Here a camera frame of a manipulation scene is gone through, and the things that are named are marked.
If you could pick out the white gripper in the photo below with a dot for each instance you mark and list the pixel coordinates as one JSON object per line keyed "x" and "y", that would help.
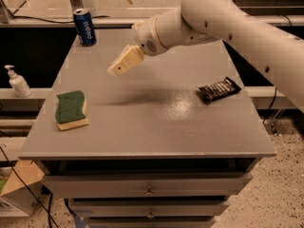
{"x": 147, "y": 38}

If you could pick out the blue pepsi can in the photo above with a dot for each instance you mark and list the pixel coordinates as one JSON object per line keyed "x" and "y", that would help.
{"x": 84, "y": 26}

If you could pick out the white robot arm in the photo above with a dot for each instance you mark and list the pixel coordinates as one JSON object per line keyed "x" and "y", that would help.
{"x": 274, "y": 53}

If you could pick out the green and yellow sponge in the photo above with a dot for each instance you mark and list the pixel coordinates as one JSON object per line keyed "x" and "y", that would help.
{"x": 71, "y": 110}

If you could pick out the black snack bar wrapper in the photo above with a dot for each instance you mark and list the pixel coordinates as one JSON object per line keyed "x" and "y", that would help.
{"x": 219, "y": 90}

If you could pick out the grey drawer cabinet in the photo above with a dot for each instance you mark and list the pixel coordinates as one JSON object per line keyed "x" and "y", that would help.
{"x": 151, "y": 120}

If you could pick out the white pump lotion bottle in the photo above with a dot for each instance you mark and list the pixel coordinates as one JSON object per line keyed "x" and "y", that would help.
{"x": 18, "y": 83}

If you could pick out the top grey drawer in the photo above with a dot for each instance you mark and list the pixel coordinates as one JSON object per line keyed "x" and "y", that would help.
{"x": 146, "y": 186}

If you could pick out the grey drawer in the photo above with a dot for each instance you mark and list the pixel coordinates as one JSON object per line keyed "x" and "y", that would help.
{"x": 148, "y": 208}
{"x": 146, "y": 186}
{"x": 150, "y": 222}

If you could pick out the middle grey drawer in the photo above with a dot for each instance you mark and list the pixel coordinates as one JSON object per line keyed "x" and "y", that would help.
{"x": 148, "y": 208}

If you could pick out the bottom grey drawer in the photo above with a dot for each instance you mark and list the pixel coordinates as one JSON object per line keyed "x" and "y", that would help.
{"x": 150, "y": 222}

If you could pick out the cardboard box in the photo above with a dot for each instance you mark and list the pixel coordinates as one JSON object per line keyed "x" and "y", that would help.
{"x": 23, "y": 187}

